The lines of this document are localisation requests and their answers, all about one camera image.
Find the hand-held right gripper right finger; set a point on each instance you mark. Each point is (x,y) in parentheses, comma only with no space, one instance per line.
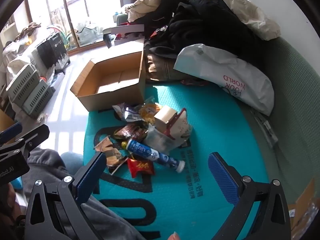
(223,180)

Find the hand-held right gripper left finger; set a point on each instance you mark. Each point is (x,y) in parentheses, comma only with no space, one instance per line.
(90,177)

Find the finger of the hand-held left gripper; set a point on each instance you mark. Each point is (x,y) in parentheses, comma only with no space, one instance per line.
(10,131)
(35,135)

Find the brown white snack wrapper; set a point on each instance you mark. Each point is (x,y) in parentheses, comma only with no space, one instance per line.
(110,152)

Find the small yellow candy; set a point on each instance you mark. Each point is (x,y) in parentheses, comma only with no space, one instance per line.
(123,145)

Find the red candy packet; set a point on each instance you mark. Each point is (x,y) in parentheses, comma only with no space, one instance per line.
(140,167)

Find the dark brown snack packet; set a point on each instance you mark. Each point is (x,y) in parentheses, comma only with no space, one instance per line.
(130,131)

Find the blue white tube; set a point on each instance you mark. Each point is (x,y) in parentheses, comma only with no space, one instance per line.
(150,152)

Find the white packet red print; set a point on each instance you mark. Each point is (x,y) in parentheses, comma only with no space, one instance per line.
(181,127)

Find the silver purple snack packet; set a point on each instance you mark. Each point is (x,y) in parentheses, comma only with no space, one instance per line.
(125,113)

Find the clear plastic bag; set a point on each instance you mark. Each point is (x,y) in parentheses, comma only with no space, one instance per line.
(160,137)

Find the brown cardboard box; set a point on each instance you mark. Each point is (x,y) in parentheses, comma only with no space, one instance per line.
(112,102)

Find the clear packet yellow snacks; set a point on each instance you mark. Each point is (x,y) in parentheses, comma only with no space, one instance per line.
(147,112)

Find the small tan carton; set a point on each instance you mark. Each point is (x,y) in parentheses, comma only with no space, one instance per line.
(165,115)

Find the person's right hand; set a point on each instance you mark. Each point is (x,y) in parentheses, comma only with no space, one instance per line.
(174,236)

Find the person's grey fleece clothing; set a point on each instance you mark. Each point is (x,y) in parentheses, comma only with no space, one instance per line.
(45,165)

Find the grey slotted crate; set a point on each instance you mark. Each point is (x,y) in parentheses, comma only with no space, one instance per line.
(37,98)
(23,80)

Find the teal foam mat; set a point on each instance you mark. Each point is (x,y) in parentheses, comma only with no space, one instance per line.
(212,130)

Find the white woven sack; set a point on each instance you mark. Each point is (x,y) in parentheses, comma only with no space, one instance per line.
(15,65)

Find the clear plastic sleeve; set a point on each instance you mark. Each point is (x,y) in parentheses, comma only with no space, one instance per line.
(265,127)

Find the brown cardboard piece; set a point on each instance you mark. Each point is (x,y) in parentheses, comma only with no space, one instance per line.
(302,197)

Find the black radiator heater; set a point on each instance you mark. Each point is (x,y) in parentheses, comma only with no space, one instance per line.
(52,50)

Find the brown cloth bundle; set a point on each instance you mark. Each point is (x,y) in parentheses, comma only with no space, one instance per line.
(30,27)

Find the clear plastic basin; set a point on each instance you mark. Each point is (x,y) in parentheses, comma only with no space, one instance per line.
(86,33)

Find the white printed plastic bag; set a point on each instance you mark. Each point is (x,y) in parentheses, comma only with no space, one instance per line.
(212,65)

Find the grey stool dark legs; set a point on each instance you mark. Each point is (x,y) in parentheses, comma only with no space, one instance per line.
(110,31)

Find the brown folded cloth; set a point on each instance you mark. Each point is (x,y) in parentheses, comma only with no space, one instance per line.
(160,67)

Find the grey flat board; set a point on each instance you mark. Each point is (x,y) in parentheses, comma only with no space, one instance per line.
(130,28)

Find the pile of black clothes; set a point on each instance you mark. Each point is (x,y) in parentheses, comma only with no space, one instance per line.
(200,22)

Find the red foil packet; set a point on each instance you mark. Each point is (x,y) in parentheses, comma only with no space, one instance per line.
(160,31)

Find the cream padded coat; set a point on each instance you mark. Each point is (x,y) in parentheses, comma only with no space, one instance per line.
(257,17)

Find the window with brown frame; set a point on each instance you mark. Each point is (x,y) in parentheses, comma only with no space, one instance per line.
(75,10)

